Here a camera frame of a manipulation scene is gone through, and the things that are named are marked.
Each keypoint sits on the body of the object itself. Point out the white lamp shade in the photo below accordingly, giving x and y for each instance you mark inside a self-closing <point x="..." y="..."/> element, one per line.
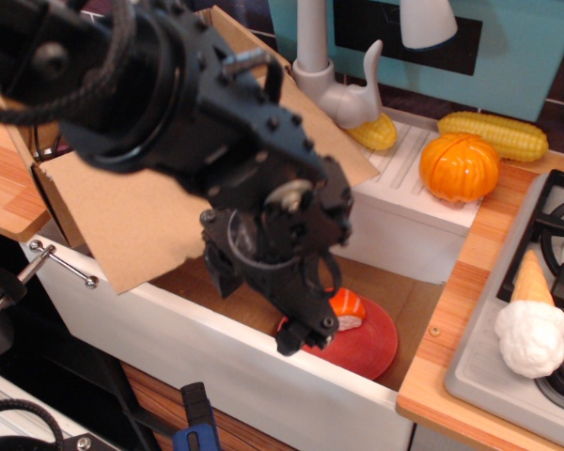
<point x="426" y="23"/>

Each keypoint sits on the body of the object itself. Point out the grey toy stove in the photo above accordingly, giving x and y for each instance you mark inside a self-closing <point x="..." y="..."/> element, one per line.
<point x="478" y="373"/>

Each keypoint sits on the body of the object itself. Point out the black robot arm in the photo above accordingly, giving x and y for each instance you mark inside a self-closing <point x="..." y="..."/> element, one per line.
<point x="154" y="87"/>

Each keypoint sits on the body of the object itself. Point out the toy ice cream cone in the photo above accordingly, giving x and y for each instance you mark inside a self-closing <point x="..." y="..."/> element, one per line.
<point x="530" y="328"/>

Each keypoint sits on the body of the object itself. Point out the grey toy faucet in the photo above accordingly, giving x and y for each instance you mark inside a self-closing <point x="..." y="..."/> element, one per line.
<point x="349" y="106"/>

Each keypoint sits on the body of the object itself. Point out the metal clamp screw handle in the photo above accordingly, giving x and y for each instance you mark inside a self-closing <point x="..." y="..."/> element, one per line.
<point x="44" y="253"/>

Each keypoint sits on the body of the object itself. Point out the red round plate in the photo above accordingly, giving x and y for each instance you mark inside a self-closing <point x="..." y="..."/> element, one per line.
<point x="367" y="351"/>

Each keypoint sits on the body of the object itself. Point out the blue black clamp handle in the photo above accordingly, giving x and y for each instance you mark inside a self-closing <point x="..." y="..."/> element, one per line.
<point x="201" y="433"/>

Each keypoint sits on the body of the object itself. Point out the brown cardboard box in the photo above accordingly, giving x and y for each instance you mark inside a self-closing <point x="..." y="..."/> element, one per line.
<point x="140" y="226"/>

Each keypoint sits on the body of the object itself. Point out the orange toy pumpkin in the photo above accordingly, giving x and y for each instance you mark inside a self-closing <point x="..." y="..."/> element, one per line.
<point x="459" y="167"/>

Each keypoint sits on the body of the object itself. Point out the white toy sink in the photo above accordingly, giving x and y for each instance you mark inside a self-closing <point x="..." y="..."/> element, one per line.
<point x="301" y="401"/>

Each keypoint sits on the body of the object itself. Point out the salmon sushi toy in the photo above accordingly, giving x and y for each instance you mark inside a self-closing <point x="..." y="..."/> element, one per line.
<point x="349" y="309"/>

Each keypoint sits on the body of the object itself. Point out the cardboard sheet in sink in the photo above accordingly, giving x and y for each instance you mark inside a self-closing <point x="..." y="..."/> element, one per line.
<point x="409" y="303"/>

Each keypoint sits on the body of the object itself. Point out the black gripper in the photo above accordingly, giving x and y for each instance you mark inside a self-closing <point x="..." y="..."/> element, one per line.
<point x="237" y="253"/>

